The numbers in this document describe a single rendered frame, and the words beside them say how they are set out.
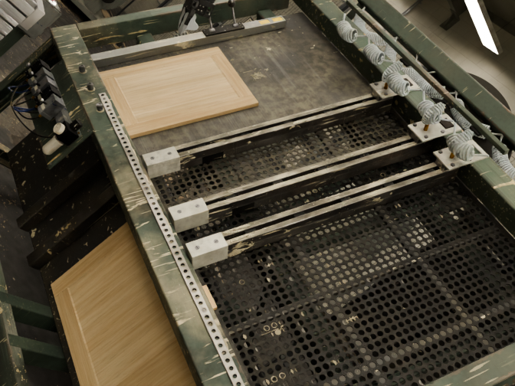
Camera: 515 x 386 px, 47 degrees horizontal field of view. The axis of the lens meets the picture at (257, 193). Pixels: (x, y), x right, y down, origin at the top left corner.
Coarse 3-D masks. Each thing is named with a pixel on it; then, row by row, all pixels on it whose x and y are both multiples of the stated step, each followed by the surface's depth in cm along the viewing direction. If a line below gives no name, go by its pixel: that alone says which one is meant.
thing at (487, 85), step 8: (416, 80) 306; (440, 80) 300; (480, 80) 289; (448, 88) 296; (488, 88) 286; (496, 88) 284; (496, 96) 282; (464, 104) 288; (504, 104) 278; (448, 112) 290; (472, 112) 285; (376, 120) 308; (384, 120) 306; (480, 120) 281; (376, 128) 306; (384, 128) 304; (384, 136) 302; (472, 136) 280; (496, 136) 274; (480, 144) 276; (488, 144) 274; (488, 152) 273; (424, 160) 286; (376, 176) 295; (456, 176) 276; (440, 192) 276; (448, 192) 274; (456, 192) 273; (472, 192) 269; (448, 200) 273; (448, 208) 271
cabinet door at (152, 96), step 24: (216, 48) 276; (120, 72) 260; (144, 72) 261; (168, 72) 262; (192, 72) 263; (216, 72) 264; (120, 96) 249; (144, 96) 250; (168, 96) 251; (192, 96) 252; (216, 96) 253; (240, 96) 253; (144, 120) 240; (168, 120) 240; (192, 120) 242
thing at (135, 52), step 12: (252, 24) 288; (264, 24) 289; (276, 24) 291; (180, 36) 277; (192, 36) 278; (204, 36) 278; (216, 36) 280; (228, 36) 284; (240, 36) 287; (120, 48) 268; (132, 48) 268; (144, 48) 269; (156, 48) 271; (168, 48) 273; (180, 48) 276; (96, 60) 261; (108, 60) 264; (120, 60) 266; (132, 60) 269
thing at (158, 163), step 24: (384, 72) 242; (360, 96) 250; (384, 96) 245; (288, 120) 238; (312, 120) 238; (336, 120) 245; (192, 144) 224; (216, 144) 225; (240, 144) 229; (264, 144) 236; (168, 168) 221
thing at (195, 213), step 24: (384, 144) 231; (408, 144) 232; (312, 168) 220; (336, 168) 220; (360, 168) 226; (240, 192) 210; (264, 192) 210; (288, 192) 217; (192, 216) 202; (216, 216) 208
